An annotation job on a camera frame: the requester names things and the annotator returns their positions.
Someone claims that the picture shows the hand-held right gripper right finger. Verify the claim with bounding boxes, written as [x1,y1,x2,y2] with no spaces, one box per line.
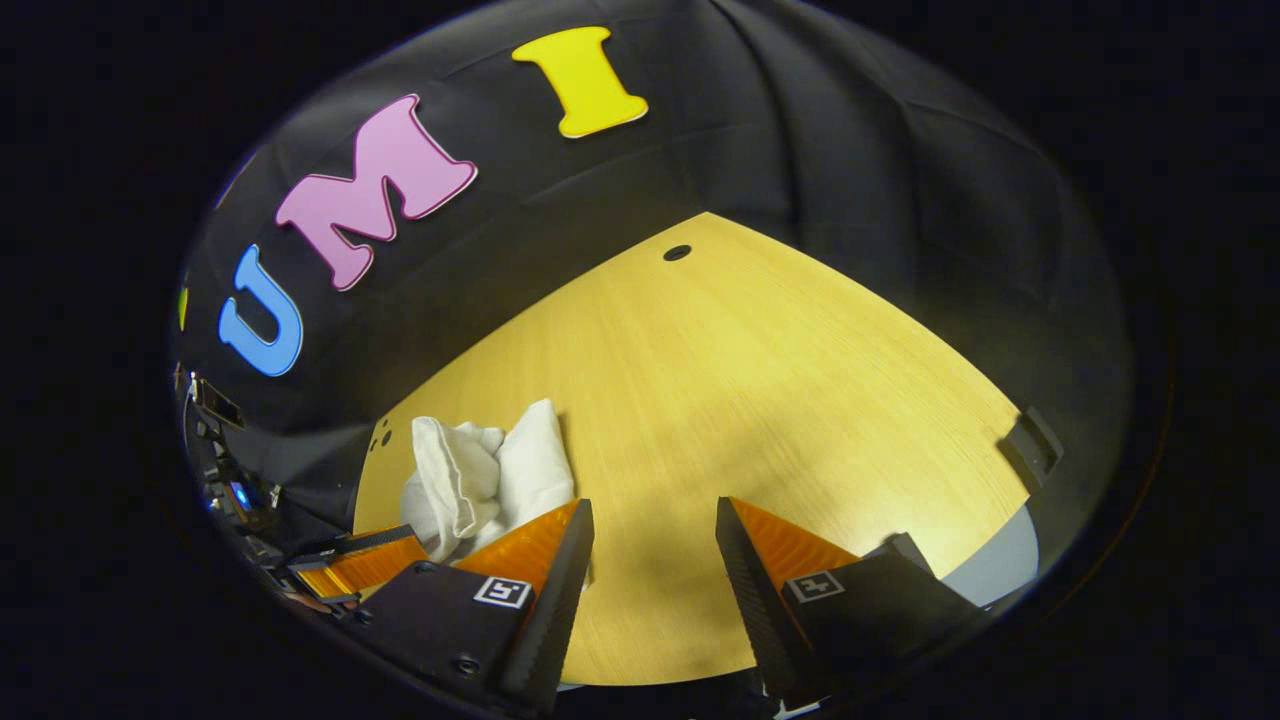
[714,496,988,708]

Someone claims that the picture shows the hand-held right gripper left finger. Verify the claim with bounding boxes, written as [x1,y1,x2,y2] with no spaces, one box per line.
[345,498,597,715]

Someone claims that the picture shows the white jeans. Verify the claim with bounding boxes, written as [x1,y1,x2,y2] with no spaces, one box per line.
[400,399,578,564]

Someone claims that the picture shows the black backdrop cloth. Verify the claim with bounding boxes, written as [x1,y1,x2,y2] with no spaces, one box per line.
[170,0,1136,601]

